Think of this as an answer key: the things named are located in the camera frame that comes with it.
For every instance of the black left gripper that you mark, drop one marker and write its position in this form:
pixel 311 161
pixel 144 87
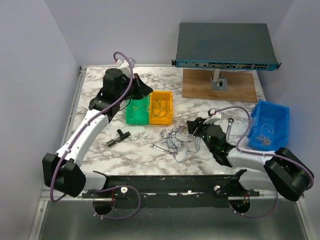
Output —
pixel 142 89

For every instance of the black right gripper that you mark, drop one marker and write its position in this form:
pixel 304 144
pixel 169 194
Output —
pixel 193 124

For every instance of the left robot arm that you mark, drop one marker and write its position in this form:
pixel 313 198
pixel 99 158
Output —
pixel 62 170

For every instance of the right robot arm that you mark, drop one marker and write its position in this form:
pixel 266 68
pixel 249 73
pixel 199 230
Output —
pixel 279 170

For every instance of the green plastic bin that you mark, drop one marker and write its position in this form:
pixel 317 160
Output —
pixel 137 112

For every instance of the yellow plastic bin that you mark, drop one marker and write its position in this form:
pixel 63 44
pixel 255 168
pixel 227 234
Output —
pixel 161 108

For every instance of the silver open-end wrench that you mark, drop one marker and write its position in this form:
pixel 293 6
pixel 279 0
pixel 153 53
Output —
pixel 172 153

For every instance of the silver ratchet wrench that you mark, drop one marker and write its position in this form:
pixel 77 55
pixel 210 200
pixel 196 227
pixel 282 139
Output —
pixel 229 128

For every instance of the brown wooden board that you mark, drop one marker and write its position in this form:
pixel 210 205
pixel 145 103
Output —
pixel 231 86

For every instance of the grey metal stand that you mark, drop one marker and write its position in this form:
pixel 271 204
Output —
pixel 218 82

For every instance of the black T-shaped tool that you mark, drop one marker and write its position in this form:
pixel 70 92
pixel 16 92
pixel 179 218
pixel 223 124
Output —
pixel 119 139

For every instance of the blue plastic bin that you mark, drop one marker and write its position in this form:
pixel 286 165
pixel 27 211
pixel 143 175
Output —
pixel 269 129

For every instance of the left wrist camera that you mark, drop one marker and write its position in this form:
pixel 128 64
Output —
pixel 124 66

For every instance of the grey network switch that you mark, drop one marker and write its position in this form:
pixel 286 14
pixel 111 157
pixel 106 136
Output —
pixel 224 46

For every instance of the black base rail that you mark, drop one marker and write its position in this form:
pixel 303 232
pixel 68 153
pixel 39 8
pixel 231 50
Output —
pixel 171 191

